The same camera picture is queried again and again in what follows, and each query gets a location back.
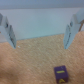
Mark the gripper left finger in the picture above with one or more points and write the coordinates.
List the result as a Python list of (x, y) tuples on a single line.
[(8, 32)]

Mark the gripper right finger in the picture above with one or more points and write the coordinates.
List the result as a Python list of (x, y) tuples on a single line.
[(70, 31)]

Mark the purple block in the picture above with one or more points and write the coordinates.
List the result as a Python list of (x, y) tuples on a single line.
[(61, 74)]

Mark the white cabinet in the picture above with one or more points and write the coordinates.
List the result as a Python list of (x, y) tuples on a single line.
[(40, 20)]

